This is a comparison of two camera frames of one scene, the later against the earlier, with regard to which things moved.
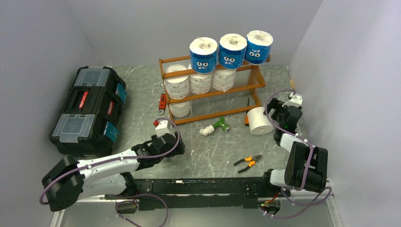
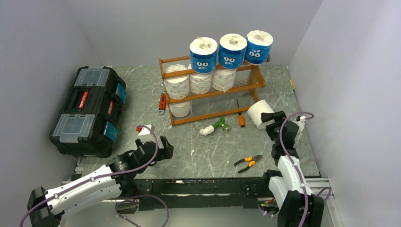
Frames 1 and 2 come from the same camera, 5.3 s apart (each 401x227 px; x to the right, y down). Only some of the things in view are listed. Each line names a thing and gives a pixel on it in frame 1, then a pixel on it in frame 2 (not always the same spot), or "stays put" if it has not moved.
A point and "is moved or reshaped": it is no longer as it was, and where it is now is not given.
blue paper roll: x=204 y=54 stays put
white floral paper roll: x=200 y=83 stays put
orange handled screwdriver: x=246 y=116 -> x=241 y=118
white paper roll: x=259 y=123 is moved or reshaped
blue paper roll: x=232 y=48 stays put
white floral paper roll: x=222 y=79 stays put
